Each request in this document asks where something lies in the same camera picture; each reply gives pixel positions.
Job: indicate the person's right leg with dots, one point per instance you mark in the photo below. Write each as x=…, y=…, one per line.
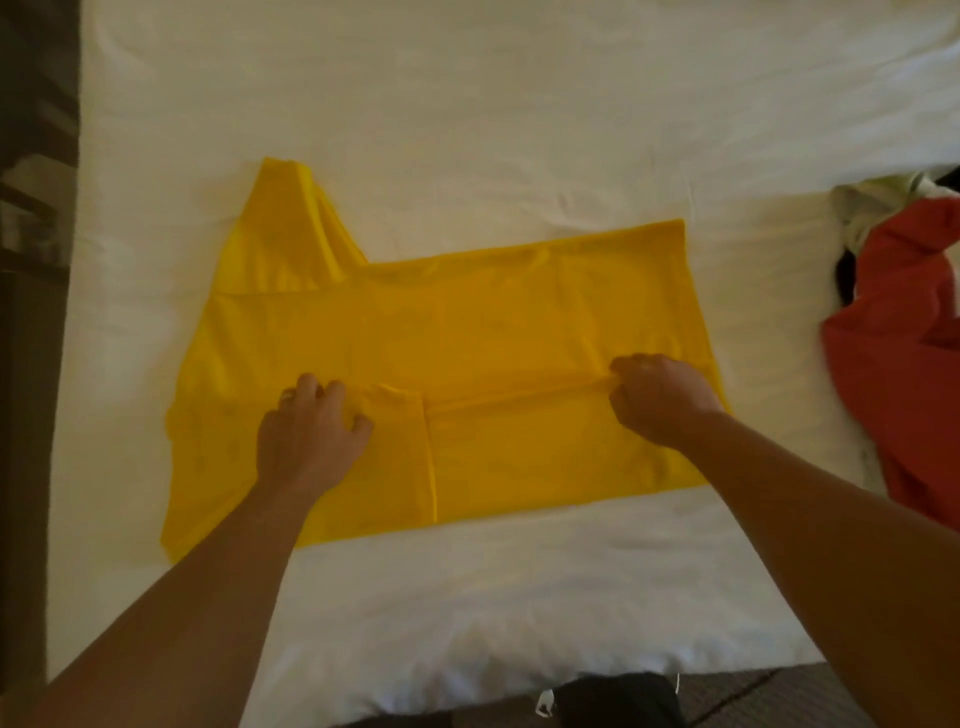
x=623, y=702

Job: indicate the white bed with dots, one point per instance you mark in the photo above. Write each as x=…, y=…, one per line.
x=450, y=90

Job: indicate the person's right forearm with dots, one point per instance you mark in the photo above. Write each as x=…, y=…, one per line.
x=840, y=570

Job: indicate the red blue white jersey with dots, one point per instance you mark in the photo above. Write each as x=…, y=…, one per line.
x=900, y=345

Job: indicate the person's left hand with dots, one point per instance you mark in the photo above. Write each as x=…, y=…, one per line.
x=308, y=440

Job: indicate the person's left forearm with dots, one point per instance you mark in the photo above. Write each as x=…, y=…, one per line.
x=173, y=615

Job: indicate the yellow shirt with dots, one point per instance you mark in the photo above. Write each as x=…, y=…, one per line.
x=495, y=330

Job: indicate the person's right hand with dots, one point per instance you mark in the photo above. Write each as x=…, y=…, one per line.
x=660, y=399

